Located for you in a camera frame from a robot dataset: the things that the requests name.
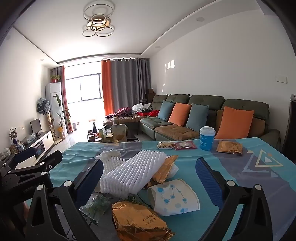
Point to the pile of clothes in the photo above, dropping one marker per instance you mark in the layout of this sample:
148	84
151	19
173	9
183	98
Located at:
129	110

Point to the large white tissue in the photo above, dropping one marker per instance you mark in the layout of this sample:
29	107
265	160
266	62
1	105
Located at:
107	154

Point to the clear plastic wrapper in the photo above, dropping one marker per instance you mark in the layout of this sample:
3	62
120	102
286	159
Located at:
96	207

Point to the blue cushion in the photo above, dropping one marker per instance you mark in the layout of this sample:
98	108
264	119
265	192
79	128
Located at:
197	117
166	110

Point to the orange cushion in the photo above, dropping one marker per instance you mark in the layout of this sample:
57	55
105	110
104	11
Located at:
179	114
233	124

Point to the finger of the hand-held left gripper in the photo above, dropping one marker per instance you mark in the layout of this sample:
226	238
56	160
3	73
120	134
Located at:
24	156
46	163

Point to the vase with branches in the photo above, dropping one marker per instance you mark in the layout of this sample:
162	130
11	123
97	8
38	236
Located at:
13	135

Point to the gold foil packet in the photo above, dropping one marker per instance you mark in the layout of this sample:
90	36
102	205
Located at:
136	220
163	169
229	147

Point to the glass coffee table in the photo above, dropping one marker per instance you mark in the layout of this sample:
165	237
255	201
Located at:
131	129

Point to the clear biscuit packet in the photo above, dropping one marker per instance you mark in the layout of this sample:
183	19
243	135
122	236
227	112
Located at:
165	145

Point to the patterned cloth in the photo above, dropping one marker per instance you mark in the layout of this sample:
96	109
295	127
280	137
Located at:
42	106

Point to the blue cup with white lid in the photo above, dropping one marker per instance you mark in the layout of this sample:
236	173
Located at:
207	139

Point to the orange curtain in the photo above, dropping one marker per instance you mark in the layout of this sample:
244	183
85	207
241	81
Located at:
106	88

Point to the small white tissue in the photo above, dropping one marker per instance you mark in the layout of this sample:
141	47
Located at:
174	171

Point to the crushed dotted paper cup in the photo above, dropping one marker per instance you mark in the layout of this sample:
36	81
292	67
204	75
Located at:
172	197

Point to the blue white jar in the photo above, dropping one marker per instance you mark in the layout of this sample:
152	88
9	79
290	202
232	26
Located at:
20	146

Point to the white black TV cabinet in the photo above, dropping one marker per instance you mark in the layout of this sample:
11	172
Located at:
39	142

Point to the white standing air conditioner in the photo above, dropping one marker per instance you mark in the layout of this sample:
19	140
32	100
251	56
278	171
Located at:
52	102

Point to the clear plastic bag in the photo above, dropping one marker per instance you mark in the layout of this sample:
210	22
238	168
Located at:
31	139

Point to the grey curtain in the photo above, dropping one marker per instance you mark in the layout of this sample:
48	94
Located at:
129	83

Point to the black monitor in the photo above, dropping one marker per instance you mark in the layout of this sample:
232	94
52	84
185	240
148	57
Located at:
35	126

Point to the gold floor stand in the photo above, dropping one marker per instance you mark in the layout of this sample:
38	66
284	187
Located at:
51	127

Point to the small potted plant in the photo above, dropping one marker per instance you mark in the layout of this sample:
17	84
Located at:
55	78

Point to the small white foam net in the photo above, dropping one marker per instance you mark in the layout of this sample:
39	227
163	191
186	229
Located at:
114	165

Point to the dark wine bottle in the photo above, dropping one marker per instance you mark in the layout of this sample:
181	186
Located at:
94	127

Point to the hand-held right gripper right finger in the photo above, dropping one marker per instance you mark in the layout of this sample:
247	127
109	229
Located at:
205	178

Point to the window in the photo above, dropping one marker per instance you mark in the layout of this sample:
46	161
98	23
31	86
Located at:
85	88

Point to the large white foam net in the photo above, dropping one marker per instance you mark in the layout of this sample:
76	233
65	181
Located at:
131	173

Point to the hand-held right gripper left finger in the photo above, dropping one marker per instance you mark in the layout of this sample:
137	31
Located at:
90	180

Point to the white wall plate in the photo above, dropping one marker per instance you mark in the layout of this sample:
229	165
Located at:
282	79

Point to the brown cardboard boxes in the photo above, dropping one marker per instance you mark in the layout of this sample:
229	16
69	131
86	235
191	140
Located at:
150	94

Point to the green sofa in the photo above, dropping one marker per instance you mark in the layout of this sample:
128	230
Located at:
208	99

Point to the paper snack bag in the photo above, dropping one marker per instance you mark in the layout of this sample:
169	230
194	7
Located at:
119	132

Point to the tall leafy plant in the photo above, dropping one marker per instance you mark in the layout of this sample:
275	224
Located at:
60	120

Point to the red snack packet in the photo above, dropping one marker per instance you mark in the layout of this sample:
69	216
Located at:
185	145

